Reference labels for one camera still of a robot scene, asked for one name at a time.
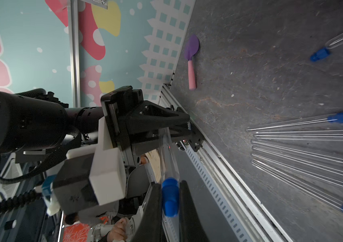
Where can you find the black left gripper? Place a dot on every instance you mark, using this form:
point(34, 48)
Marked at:
point(126, 112)

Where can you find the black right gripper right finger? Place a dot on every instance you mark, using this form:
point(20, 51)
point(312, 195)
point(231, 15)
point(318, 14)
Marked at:
point(190, 227)

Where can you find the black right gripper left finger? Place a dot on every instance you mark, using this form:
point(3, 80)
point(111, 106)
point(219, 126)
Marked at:
point(150, 227)

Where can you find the test tube with blue stopper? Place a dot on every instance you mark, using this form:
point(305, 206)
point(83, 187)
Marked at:
point(170, 187)

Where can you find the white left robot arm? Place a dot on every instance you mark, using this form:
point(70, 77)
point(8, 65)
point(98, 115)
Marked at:
point(36, 120)

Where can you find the purple pink toy spatula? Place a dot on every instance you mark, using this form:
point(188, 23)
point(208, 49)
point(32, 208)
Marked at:
point(191, 48)

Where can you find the aluminium front rail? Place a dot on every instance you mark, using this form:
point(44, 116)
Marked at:
point(229, 210)

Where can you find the clear and mesh wall bin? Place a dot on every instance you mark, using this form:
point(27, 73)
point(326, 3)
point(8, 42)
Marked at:
point(99, 3)

